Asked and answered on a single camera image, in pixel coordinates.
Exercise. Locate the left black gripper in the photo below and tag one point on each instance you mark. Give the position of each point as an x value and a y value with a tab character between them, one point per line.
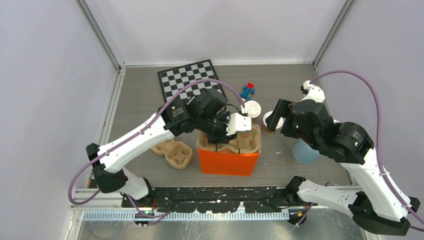
222	137

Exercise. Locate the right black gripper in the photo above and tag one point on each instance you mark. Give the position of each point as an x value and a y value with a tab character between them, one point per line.
281	109

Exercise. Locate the white cup lid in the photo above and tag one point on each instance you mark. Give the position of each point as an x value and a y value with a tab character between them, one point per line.
268	121
253	109

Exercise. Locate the orange paper bag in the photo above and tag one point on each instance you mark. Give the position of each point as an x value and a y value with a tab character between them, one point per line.
212	162

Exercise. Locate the brown paper coffee cup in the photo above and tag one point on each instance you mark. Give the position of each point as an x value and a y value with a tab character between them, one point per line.
268	132

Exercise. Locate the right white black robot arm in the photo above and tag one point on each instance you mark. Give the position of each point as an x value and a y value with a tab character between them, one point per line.
379	207

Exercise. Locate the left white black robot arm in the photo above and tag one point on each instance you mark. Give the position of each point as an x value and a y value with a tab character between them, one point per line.
175	117

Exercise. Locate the blue straw holder cup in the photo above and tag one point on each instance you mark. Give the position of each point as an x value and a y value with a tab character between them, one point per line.
304	154

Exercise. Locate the brown pulp cup carrier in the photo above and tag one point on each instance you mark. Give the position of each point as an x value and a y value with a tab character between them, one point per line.
177	153

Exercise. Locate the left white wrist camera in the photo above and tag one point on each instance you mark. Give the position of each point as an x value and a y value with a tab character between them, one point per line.
239	122

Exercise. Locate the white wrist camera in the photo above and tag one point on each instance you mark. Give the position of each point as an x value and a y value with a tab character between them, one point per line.
239	122
312	92

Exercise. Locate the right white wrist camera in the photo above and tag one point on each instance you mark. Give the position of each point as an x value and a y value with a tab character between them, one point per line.
312	92

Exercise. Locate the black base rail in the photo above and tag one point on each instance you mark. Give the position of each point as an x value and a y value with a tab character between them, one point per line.
218	200

